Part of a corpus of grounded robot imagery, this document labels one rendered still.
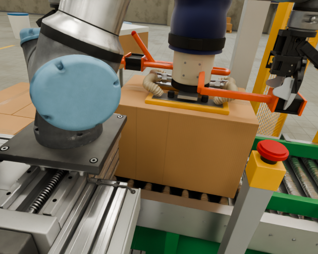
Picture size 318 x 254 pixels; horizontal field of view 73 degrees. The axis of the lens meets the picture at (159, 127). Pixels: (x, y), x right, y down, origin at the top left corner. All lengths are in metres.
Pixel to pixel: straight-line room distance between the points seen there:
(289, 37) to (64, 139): 0.61
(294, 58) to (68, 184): 0.63
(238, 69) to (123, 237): 1.74
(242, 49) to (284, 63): 1.28
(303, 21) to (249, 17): 1.27
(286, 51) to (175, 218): 0.75
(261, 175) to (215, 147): 0.36
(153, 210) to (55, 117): 0.76
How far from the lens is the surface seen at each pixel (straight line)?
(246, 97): 0.73
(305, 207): 1.15
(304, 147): 1.54
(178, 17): 0.87
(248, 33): 1.95
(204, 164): 0.97
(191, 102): 0.89
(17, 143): 0.56
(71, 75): 0.29
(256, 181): 0.60
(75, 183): 0.51
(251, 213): 0.69
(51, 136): 0.50
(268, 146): 0.58
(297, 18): 0.69
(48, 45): 0.32
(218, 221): 1.01
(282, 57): 0.69
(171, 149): 0.94
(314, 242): 1.15
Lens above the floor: 1.33
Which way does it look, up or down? 31 degrees down
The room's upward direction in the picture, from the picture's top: 4 degrees clockwise
